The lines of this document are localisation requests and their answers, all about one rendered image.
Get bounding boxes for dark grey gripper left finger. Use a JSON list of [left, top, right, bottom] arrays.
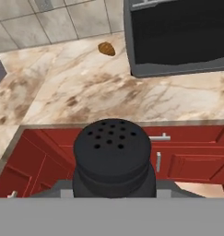
[[29, 179, 76, 199]]

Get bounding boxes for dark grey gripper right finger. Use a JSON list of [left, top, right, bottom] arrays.
[[154, 179, 206, 199]]

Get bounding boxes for black shaker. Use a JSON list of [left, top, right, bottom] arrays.
[[71, 118, 158, 199]]

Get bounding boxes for red cabinet door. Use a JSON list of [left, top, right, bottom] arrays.
[[0, 128, 87, 199], [151, 147, 224, 185]]

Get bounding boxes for red drawer front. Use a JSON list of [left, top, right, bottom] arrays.
[[142, 124, 224, 149]]

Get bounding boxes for brown potato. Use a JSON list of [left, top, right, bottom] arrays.
[[97, 41, 117, 57]]

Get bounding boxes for grey microwave oven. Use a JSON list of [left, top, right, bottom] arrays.
[[123, 0, 224, 79]]

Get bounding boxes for silver cabinet door handle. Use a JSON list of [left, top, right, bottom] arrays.
[[155, 151, 162, 173], [6, 190, 18, 199]]

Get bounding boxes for silver drawer handle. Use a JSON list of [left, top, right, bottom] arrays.
[[148, 133, 171, 143]]

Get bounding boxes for grey wall outlet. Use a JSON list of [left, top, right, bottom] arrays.
[[34, 0, 54, 13]]

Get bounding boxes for silver microwave handle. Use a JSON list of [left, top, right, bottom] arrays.
[[131, 0, 167, 9]]

